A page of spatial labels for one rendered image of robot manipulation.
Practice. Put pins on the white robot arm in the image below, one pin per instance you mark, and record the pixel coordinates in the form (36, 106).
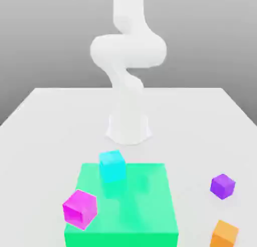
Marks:
(128, 50)

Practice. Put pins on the small cyan cube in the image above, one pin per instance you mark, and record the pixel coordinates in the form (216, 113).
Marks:
(112, 167)

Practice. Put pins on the small magenta cube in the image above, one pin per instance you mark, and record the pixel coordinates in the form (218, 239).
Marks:
(80, 209)

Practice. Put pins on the small purple cube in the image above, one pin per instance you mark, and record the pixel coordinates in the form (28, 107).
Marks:
(222, 186)

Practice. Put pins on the small orange cube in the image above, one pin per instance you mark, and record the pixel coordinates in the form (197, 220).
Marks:
(223, 235)

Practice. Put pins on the large green box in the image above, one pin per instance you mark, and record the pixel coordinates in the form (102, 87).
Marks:
(136, 211)

